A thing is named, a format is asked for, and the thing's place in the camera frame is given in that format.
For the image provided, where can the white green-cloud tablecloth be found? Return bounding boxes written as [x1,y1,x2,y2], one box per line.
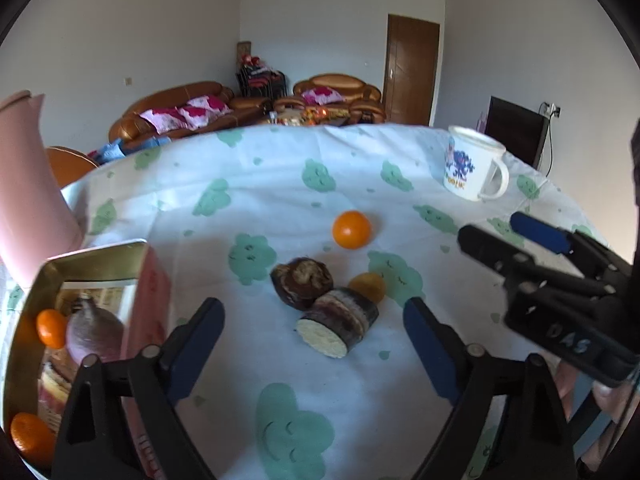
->
[0,122,613,480]

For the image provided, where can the brown leather sofa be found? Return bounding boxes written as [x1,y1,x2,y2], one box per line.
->
[109,81,273,143]

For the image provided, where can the stacked dark chairs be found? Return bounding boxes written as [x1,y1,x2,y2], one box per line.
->
[236,62,288,99]

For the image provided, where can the person's right hand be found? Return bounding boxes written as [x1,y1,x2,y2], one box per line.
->
[554,360,640,480]

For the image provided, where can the brown leather armchair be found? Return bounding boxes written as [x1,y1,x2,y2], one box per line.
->
[292,74,386,125]

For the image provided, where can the orange wooden chair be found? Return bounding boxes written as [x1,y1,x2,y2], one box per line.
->
[45,146,101,189]

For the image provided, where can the black television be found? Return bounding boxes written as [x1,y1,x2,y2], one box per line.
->
[484,95,546,171]

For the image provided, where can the pink floral pillow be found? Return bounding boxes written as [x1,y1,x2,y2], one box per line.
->
[187,95,232,114]
[301,87,346,106]
[140,107,212,131]

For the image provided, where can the orange mandarin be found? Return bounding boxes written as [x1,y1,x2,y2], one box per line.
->
[10,412,57,467]
[36,309,69,350]
[332,210,373,250]

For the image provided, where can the blue checked cloth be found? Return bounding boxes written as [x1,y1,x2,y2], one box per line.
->
[90,139,166,164]

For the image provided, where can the pink electric kettle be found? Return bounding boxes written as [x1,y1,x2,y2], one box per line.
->
[0,90,88,286]

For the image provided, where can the pile of small snacks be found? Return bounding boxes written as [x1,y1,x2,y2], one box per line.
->
[270,105,346,126]

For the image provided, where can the white printed mug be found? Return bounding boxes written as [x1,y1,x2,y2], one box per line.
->
[442,125,510,202]

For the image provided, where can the wooden coffee table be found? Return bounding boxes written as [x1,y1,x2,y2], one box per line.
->
[267,105,352,128]

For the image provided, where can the brown wooden door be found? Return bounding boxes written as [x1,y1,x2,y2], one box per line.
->
[382,13,441,127]

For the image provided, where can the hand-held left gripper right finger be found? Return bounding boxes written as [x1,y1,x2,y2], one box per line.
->
[402,296,583,480]

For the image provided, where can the pink metal tin box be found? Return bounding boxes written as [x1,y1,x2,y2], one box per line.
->
[0,240,172,480]

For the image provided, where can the cut yam piece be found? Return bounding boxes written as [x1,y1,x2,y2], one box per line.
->
[295,287,380,359]

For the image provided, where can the printed paper leaflet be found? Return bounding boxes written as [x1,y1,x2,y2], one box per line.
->
[40,280,138,411]

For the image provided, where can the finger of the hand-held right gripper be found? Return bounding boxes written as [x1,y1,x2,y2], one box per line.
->
[510,211,632,295]
[457,224,617,305]

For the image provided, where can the small yellow kumquat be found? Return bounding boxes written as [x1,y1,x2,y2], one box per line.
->
[348,272,387,304]

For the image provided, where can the brown taro chunk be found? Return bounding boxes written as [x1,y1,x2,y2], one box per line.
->
[270,257,334,307]

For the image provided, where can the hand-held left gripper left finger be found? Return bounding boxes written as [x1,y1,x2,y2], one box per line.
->
[52,297,226,480]

